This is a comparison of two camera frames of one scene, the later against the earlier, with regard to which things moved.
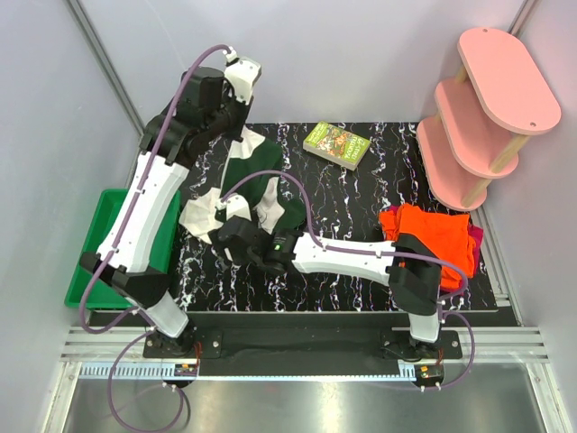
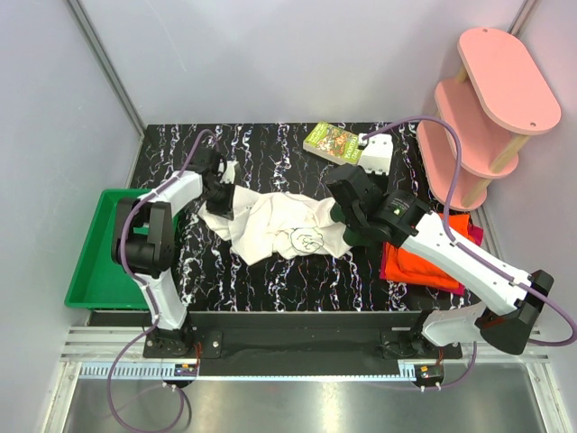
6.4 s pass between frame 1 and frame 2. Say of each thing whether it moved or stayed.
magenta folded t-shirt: stayed
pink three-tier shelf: stayed
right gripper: moved
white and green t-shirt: moved
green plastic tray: stayed
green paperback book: stayed
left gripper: moved
